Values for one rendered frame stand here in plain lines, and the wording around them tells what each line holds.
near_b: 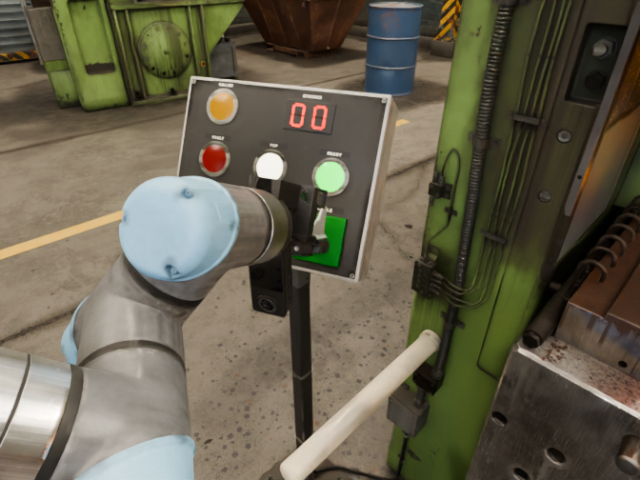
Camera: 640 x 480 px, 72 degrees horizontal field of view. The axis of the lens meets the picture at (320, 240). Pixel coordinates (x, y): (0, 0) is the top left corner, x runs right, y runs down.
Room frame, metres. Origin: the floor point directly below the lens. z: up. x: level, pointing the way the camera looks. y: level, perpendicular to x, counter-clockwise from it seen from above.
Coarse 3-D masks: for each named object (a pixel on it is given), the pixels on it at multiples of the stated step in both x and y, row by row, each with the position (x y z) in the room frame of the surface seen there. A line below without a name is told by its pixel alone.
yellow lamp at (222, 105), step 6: (216, 96) 0.72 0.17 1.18; (222, 96) 0.71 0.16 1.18; (228, 96) 0.71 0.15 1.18; (210, 102) 0.72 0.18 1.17; (216, 102) 0.71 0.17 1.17; (222, 102) 0.71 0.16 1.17; (228, 102) 0.71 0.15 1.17; (210, 108) 0.71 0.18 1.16; (216, 108) 0.71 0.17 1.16; (222, 108) 0.70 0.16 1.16; (228, 108) 0.70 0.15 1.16; (216, 114) 0.70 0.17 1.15; (222, 114) 0.70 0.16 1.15; (228, 114) 0.70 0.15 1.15
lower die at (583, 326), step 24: (624, 264) 0.53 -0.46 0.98; (600, 288) 0.47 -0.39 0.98; (624, 288) 0.46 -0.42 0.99; (576, 312) 0.43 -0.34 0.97; (600, 312) 0.42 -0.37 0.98; (624, 312) 0.41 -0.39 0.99; (576, 336) 0.43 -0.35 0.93; (600, 336) 0.41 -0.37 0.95; (624, 336) 0.39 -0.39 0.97; (624, 360) 0.38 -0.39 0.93
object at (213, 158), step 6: (210, 150) 0.67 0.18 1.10; (216, 150) 0.67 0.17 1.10; (222, 150) 0.67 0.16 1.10; (204, 156) 0.67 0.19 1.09; (210, 156) 0.67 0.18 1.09; (216, 156) 0.67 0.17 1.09; (222, 156) 0.66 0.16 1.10; (204, 162) 0.67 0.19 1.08; (210, 162) 0.66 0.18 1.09; (216, 162) 0.66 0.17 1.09; (222, 162) 0.66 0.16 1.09; (210, 168) 0.66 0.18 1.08; (216, 168) 0.66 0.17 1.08; (222, 168) 0.66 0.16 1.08
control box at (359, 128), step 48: (192, 96) 0.73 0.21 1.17; (240, 96) 0.71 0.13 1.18; (288, 96) 0.68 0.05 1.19; (336, 96) 0.66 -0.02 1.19; (384, 96) 0.64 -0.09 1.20; (192, 144) 0.69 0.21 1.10; (240, 144) 0.67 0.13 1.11; (288, 144) 0.65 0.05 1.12; (336, 144) 0.62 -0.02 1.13; (384, 144) 0.61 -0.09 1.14; (336, 192) 0.58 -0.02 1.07
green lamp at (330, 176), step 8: (320, 168) 0.61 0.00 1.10; (328, 168) 0.61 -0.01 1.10; (336, 168) 0.60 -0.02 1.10; (320, 176) 0.60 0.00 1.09; (328, 176) 0.60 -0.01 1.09; (336, 176) 0.60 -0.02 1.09; (344, 176) 0.59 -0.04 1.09; (320, 184) 0.60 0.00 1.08; (328, 184) 0.59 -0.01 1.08; (336, 184) 0.59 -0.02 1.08
